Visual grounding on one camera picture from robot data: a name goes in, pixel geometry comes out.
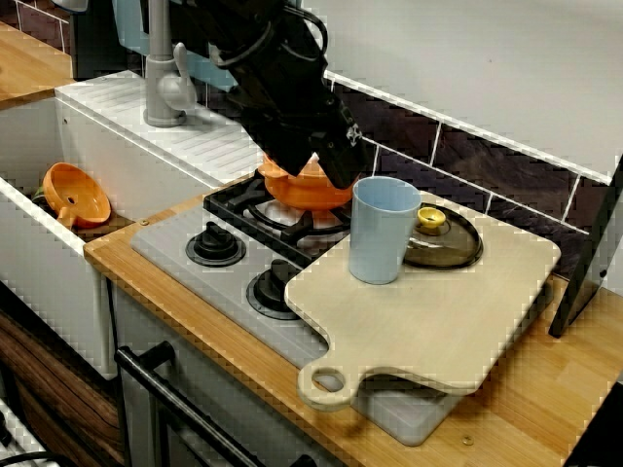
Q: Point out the white toy oven front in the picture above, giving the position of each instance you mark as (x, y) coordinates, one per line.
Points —
(136, 321)

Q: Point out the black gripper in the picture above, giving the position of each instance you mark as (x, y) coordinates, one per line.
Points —
(292, 87)

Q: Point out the orange plastic funnel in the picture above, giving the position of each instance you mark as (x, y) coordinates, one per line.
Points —
(83, 194)

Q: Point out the black burner grate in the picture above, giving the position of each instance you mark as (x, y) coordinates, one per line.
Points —
(229, 197)

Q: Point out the teal box with black window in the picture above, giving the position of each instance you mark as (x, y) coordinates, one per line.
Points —
(126, 24)

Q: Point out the black stove knob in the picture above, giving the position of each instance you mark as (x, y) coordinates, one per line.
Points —
(270, 292)
(214, 245)

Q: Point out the orange plastic pot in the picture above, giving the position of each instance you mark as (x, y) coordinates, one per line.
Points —
(306, 192)

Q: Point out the light blue plastic cup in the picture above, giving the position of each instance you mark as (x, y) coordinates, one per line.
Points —
(377, 243)

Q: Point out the dark green toy vegetable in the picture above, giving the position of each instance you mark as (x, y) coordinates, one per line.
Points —
(39, 194)

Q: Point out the glass lid with yellow knob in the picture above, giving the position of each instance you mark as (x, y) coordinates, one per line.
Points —
(452, 248)

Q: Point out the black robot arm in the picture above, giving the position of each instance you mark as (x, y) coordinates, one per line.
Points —
(253, 29)

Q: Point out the white toy sink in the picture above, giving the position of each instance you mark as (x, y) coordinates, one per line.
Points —
(121, 160)

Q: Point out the grey toy stove top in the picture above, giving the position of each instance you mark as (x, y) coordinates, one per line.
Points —
(165, 243)

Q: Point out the grey toy faucet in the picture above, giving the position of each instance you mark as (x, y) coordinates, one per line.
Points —
(158, 73)

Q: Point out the light wooden cutting board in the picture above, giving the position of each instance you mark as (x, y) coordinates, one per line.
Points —
(428, 331)

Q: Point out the dark slanted panel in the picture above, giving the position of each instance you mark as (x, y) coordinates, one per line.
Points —
(584, 272)

